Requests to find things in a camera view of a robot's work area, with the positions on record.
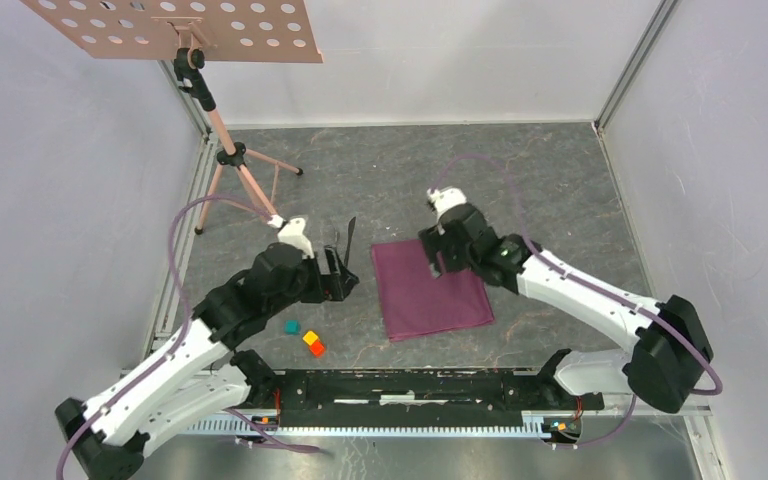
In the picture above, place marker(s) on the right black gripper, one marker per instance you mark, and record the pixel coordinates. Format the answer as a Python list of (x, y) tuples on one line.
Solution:
[(433, 241)]

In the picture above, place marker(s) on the orange cube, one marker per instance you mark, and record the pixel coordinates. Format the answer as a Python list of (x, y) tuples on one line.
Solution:
[(317, 348)]

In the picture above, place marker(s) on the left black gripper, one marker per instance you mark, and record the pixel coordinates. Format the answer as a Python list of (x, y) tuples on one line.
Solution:
[(333, 286)]

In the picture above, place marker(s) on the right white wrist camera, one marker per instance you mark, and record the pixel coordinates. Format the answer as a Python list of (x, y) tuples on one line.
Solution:
[(443, 200)]

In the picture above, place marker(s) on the pink music stand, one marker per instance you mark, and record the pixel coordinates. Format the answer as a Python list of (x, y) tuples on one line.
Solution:
[(189, 35)]

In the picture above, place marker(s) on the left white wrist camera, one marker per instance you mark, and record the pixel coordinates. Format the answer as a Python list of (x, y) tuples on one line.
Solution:
[(292, 232)]

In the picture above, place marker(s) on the aluminium frame rail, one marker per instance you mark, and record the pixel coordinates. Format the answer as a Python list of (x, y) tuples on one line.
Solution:
[(238, 423)]

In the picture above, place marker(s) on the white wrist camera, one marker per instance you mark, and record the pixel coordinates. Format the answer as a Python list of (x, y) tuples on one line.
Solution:
[(292, 232), (443, 200)]

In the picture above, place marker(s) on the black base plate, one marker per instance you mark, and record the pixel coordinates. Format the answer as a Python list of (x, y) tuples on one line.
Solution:
[(494, 397)]

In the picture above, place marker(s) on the purple cloth napkin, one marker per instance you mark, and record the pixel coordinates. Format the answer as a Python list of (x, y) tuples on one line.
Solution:
[(415, 303)]

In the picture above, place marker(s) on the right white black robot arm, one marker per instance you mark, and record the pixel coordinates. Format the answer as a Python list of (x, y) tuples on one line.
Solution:
[(662, 349)]

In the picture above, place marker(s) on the teal cube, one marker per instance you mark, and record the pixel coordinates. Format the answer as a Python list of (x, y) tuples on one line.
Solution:
[(292, 327)]

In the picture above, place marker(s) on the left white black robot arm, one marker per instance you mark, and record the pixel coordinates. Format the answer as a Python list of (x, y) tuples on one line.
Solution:
[(113, 432)]

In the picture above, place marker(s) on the yellow cube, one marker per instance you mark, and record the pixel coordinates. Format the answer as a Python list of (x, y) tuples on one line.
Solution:
[(310, 337)]

